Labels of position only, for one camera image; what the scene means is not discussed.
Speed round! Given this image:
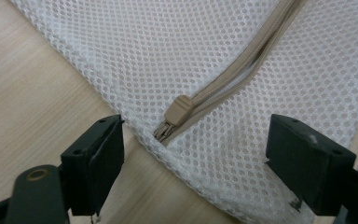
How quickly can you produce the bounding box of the beige zipper pull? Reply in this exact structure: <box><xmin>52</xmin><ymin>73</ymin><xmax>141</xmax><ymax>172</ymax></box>
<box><xmin>153</xmin><ymin>94</ymin><xmax>196</xmax><ymax>144</ymax></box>

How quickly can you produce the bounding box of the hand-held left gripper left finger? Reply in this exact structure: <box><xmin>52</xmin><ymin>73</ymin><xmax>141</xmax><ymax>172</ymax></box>
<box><xmin>60</xmin><ymin>114</ymin><xmax>126</xmax><ymax>218</ymax></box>

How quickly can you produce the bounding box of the white mesh laundry bag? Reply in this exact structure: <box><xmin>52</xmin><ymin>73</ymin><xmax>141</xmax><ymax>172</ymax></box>
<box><xmin>10</xmin><ymin>0</ymin><xmax>358</xmax><ymax>224</ymax></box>

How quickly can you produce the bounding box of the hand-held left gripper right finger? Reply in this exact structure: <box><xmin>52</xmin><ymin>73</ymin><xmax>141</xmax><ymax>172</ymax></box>
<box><xmin>265</xmin><ymin>113</ymin><xmax>357</xmax><ymax>217</ymax></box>

